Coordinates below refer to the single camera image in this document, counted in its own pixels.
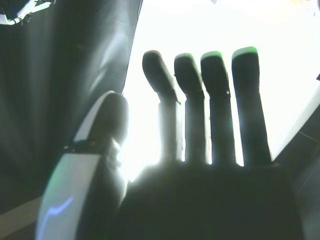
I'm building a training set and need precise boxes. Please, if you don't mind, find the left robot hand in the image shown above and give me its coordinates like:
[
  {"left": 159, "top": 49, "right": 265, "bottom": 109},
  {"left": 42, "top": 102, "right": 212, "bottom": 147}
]
[{"left": 34, "top": 46, "right": 310, "bottom": 240}]

